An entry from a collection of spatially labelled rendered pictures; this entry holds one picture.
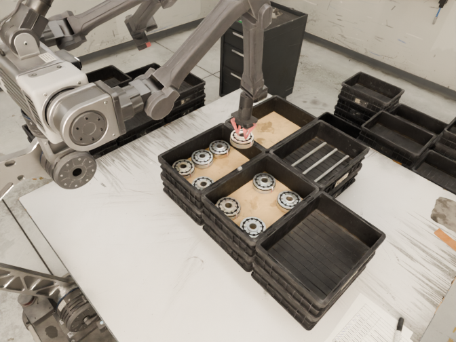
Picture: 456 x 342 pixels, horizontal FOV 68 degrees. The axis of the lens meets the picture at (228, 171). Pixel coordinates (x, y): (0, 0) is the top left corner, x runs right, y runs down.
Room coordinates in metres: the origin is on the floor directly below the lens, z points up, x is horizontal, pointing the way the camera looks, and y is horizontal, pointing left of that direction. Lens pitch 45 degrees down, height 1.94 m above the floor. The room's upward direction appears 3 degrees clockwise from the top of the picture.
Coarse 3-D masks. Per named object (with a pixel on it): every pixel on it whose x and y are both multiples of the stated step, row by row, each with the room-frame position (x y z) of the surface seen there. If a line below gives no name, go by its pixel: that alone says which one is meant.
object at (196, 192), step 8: (232, 128) 1.32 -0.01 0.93; (184, 144) 1.18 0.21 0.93; (168, 152) 1.12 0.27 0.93; (264, 152) 1.15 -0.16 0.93; (160, 160) 1.06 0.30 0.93; (168, 168) 1.02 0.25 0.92; (176, 176) 0.98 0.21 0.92; (224, 176) 0.98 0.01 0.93; (184, 184) 0.94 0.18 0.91; (192, 192) 0.91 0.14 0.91; (200, 192) 0.89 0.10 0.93
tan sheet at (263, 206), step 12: (276, 180) 1.08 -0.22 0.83; (240, 192) 0.99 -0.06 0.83; (252, 192) 1.00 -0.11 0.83; (276, 192) 1.01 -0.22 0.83; (240, 204) 0.92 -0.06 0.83; (252, 204) 0.93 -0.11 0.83; (264, 204) 0.93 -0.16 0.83; (240, 216) 0.86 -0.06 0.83; (264, 216) 0.87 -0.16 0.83; (276, 216) 0.87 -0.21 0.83
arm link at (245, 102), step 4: (244, 92) 1.17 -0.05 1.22; (240, 96) 1.15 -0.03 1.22; (244, 96) 1.14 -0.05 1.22; (248, 96) 1.14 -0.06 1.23; (240, 100) 1.15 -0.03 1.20; (244, 100) 1.13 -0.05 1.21; (248, 100) 1.13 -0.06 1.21; (252, 100) 1.14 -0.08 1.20; (240, 104) 1.14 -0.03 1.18; (244, 104) 1.13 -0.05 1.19; (248, 104) 1.13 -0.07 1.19; (252, 104) 1.15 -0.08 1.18; (244, 108) 1.13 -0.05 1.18; (248, 108) 1.13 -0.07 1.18
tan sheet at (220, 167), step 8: (232, 152) 1.26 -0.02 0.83; (216, 160) 1.19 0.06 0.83; (224, 160) 1.19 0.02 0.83; (232, 160) 1.20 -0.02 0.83; (240, 160) 1.20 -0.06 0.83; (248, 160) 1.20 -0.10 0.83; (208, 168) 1.13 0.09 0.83; (216, 168) 1.13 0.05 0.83; (224, 168) 1.14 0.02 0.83; (232, 168) 1.14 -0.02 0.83; (192, 176) 1.07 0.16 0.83; (208, 176) 1.08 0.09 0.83; (216, 176) 1.08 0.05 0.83
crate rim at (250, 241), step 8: (256, 160) 1.10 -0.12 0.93; (288, 168) 1.06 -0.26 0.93; (232, 176) 0.99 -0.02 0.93; (216, 184) 0.94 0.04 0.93; (312, 184) 0.97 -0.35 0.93; (208, 192) 0.89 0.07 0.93; (312, 192) 0.93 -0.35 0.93; (208, 200) 0.85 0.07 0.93; (296, 208) 0.84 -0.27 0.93; (224, 216) 0.78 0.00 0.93; (232, 224) 0.74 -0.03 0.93; (272, 224) 0.75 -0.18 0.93; (240, 232) 0.71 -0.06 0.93; (248, 240) 0.68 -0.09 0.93; (256, 240) 0.68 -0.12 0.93
